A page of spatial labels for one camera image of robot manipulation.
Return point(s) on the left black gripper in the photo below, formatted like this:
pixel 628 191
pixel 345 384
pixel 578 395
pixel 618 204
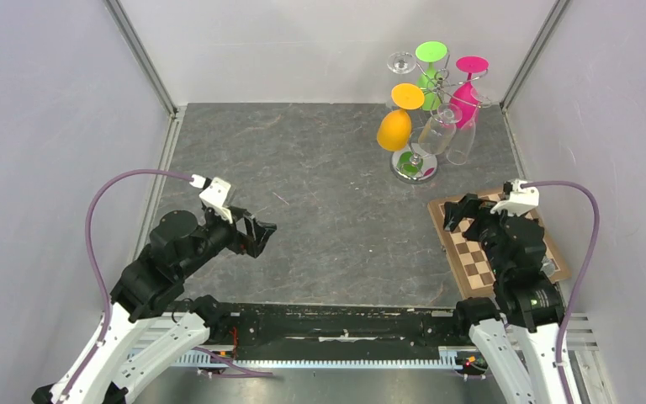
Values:
pixel 259 231

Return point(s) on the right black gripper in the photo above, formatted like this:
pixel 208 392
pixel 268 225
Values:
pixel 470 204

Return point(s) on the chrome wine glass rack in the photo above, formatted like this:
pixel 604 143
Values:
pixel 412 164

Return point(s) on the clear wine glass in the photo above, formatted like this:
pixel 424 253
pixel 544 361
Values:
pixel 401 64

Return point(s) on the green wine glass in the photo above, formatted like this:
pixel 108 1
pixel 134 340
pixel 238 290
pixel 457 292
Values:
pixel 428 54

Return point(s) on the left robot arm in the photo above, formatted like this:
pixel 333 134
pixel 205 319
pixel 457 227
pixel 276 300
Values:
pixel 178 247

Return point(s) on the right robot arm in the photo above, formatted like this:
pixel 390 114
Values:
pixel 518 332

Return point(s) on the orange wine glass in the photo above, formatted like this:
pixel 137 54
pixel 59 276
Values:
pixel 395 128

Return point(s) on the pink wine glass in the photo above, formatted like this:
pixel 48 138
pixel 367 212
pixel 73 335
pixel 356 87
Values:
pixel 475 67

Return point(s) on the wooden chessboard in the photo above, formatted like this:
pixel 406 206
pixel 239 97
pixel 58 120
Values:
pixel 470 267

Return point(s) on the clear glass at back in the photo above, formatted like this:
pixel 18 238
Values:
pixel 463 139

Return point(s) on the clear glass near front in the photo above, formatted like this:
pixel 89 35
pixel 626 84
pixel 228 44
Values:
pixel 439 129

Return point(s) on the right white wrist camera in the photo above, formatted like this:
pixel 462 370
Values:
pixel 519 198

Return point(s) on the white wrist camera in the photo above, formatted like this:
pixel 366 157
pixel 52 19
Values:
pixel 519 198
pixel 215 193

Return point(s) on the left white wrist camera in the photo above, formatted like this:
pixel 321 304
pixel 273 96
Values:
pixel 215 193

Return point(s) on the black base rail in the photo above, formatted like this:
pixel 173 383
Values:
pixel 290 332

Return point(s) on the white slotted cable duct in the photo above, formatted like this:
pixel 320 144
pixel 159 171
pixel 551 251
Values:
pixel 446 360

